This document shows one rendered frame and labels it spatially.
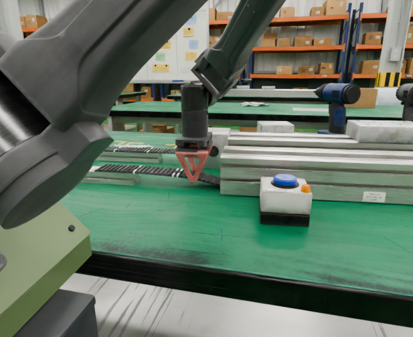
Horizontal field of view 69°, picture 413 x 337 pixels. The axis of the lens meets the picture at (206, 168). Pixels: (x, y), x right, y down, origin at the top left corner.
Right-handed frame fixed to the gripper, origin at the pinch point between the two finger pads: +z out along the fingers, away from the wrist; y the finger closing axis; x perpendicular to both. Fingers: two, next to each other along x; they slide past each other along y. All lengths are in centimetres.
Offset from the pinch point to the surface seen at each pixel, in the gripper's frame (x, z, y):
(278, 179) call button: -16.9, -4.9, -14.6
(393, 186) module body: -39.8, -1.2, -4.1
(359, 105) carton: -97, 1, 197
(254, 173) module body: -13.2, -2.8, -5.3
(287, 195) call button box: -18.3, -3.2, -17.3
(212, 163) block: -2.2, 1.1, 13.7
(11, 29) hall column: 532, -120, 602
